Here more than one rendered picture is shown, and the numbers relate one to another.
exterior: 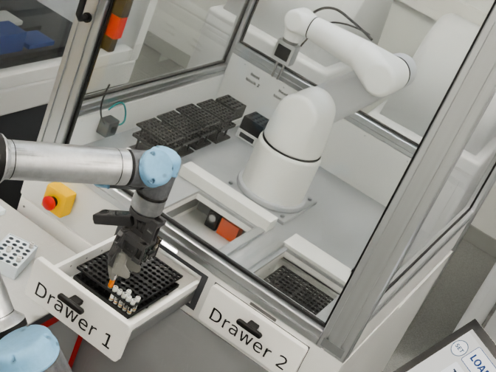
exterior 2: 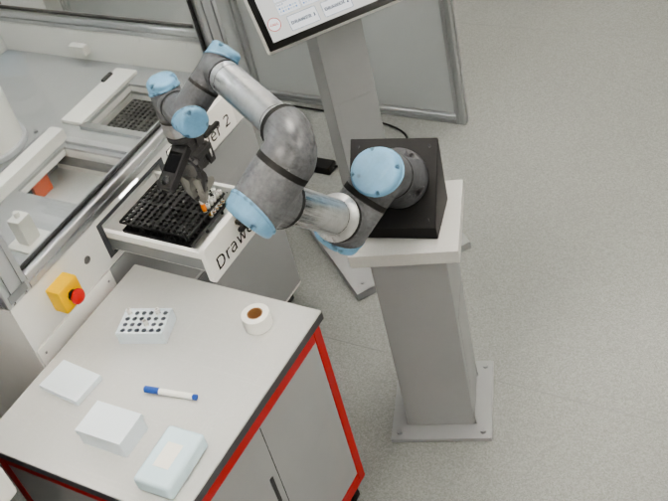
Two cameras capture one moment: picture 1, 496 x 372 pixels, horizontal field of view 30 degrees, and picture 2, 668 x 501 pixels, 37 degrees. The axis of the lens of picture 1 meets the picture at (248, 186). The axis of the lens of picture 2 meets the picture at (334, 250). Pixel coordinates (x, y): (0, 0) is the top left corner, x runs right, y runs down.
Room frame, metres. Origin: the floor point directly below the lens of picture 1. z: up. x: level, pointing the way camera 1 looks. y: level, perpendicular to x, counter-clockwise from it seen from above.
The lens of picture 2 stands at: (0.90, 2.05, 2.44)
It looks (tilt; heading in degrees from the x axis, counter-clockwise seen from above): 41 degrees down; 289
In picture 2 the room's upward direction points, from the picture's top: 15 degrees counter-clockwise
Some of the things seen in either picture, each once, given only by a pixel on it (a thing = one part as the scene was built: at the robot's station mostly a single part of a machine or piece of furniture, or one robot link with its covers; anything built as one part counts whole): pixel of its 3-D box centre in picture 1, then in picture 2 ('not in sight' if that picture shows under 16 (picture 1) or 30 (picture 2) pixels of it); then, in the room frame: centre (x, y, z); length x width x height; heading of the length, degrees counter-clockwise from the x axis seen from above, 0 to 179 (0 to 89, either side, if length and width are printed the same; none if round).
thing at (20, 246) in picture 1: (11, 255); (146, 325); (1.95, 0.48, 0.78); 0.12 x 0.08 x 0.04; 178
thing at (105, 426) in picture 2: not in sight; (111, 428); (1.93, 0.80, 0.79); 0.13 x 0.09 x 0.05; 162
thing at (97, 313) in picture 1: (77, 308); (238, 228); (1.74, 0.25, 0.87); 0.29 x 0.02 x 0.11; 70
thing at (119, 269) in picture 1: (119, 269); (207, 185); (1.80, 0.19, 0.97); 0.06 x 0.03 x 0.09; 70
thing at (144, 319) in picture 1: (129, 281); (173, 217); (1.93, 0.18, 0.86); 0.40 x 0.26 x 0.06; 160
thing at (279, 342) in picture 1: (252, 332); (203, 136); (1.93, -0.16, 0.87); 0.29 x 0.02 x 0.11; 70
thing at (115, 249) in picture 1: (117, 249); (198, 176); (1.81, 0.22, 1.02); 0.05 x 0.02 x 0.09; 160
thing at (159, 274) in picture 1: (128, 280); (175, 216); (1.92, 0.18, 0.87); 0.22 x 0.18 x 0.06; 160
